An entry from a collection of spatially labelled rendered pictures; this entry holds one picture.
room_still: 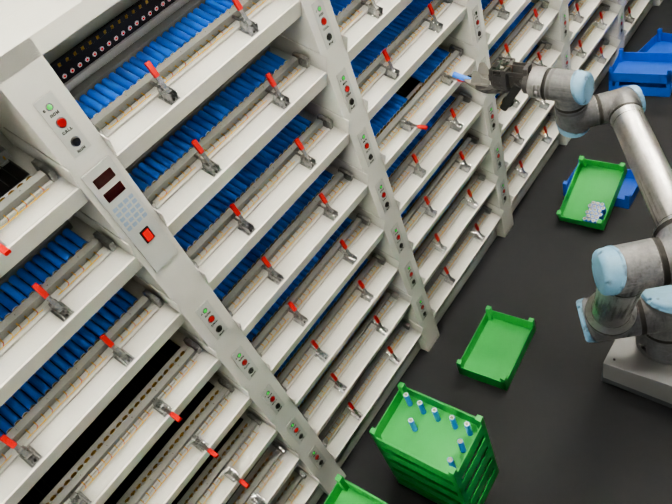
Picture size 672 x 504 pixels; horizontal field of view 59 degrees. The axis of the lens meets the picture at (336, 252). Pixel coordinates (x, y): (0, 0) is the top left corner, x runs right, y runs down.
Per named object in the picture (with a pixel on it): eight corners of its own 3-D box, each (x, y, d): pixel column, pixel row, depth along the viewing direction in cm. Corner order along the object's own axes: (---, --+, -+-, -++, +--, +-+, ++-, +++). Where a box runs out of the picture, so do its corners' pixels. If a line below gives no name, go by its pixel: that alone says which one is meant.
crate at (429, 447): (487, 428, 184) (483, 416, 178) (457, 485, 175) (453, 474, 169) (405, 393, 201) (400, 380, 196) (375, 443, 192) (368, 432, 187)
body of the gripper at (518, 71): (497, 55, 179) (535, 59, 172) (499, 80, 185) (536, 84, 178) (485, 70, 175) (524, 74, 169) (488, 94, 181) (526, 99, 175)
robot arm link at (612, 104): (732, 255, 127) (637, 72, 170) (668, 266, 131) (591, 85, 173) (725, 285, 135) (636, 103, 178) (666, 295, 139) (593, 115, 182)
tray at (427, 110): (472, 69, 217) (478, 48, 209) (383, 174, 191) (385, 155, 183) (426, 48, 223) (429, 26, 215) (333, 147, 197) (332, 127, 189)
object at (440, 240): (493, 190, 258) (501, 170, 246) (422, 290, 232) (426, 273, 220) (453, 169, 264) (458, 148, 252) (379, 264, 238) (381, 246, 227)
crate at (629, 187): (644, 180, 274) (645, 167, 269) (628, 209, 266) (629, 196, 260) (580, 169, 292) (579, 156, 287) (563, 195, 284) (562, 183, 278)
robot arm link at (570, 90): (584, 114, 167) (583, 87, 159) (541, 108, 174) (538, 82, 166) (596, 90, 170) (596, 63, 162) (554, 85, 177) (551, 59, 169)
